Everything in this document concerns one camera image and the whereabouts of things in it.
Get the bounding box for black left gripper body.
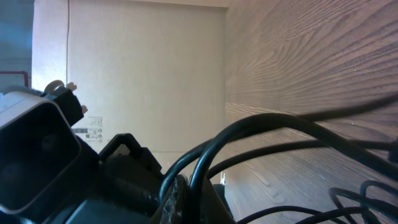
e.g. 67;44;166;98
46;133;165;224

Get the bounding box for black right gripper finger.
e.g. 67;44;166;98
149;175;236;224

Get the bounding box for black USB cable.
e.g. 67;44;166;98
158;93;398;224

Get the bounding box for brown cardboard back panel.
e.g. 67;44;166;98
32;1;226;169

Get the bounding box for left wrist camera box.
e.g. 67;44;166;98
1;80;99;222

